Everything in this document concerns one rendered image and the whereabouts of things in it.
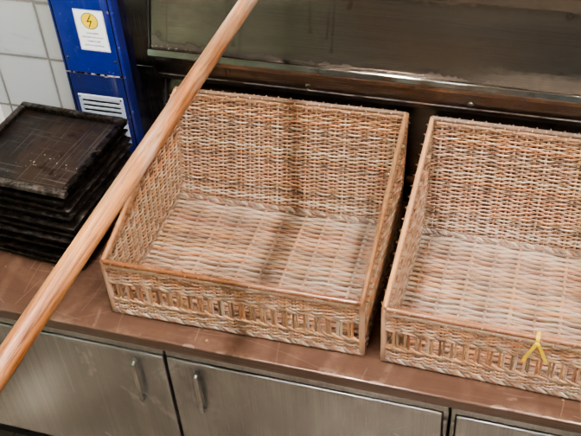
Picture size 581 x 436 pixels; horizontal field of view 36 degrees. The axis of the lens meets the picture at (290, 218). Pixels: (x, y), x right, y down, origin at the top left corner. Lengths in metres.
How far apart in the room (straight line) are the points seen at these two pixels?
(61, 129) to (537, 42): 1.06
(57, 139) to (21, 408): 0.69
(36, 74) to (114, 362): 0.76
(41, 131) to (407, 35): 0.86
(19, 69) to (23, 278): 0.55
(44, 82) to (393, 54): 0.90
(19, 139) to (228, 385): 0.73
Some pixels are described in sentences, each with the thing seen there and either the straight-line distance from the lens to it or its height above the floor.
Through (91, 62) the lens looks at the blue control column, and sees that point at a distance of 2.15.
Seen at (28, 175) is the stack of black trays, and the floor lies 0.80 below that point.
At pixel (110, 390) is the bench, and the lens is 2.09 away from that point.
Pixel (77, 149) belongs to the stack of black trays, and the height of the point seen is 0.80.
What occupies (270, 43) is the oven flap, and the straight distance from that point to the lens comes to 1.95.
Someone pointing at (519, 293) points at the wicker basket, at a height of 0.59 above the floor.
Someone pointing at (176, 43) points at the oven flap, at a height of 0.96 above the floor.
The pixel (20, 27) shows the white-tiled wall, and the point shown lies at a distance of 2.25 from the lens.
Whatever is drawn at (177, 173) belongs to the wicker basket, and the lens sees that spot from 2.14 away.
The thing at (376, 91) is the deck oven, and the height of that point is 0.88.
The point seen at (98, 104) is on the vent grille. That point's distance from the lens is 2.21.
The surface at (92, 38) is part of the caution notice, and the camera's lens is 2.11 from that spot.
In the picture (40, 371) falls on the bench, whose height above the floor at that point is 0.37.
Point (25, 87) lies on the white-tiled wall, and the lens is 2.35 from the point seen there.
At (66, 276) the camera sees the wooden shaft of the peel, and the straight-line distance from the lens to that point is 1.13.
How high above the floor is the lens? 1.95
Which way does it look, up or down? 41 degrees down
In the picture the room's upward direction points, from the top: 4 degrees counter-clockwise
